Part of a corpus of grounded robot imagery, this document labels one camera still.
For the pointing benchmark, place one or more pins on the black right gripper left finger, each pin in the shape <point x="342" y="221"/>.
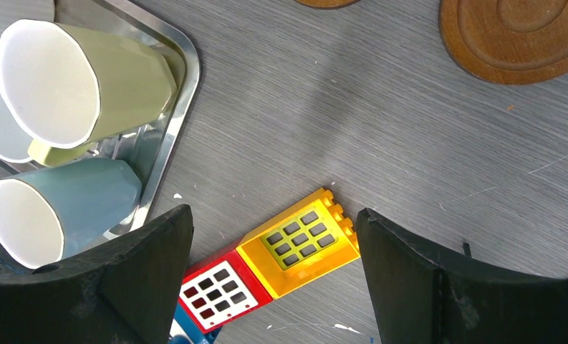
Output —
<point x="122" y="291"/>

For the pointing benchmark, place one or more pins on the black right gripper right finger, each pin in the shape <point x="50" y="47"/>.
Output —
<point x="423" y="292"/>

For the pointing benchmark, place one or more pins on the light blue handled cup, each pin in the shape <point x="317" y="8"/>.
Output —
<point x="51" y="214"/>

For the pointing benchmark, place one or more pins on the silver metal tray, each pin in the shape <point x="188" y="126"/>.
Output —
<point x="146" y="149"/>

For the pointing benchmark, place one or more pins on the brown wooden coaster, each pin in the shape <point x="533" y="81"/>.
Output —
<point x="506" y="42"/>
<point x="326" y="4"/>

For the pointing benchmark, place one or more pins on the black microphone tripod stand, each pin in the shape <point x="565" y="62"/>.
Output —
<point x="466" y="249"/>

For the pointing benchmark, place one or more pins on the colourful toy brick truck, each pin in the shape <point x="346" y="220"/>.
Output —
<point x="301" y="244"/>

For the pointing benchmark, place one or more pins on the yellow green handled cup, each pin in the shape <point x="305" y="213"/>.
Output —
<point x="68" y="87"/>

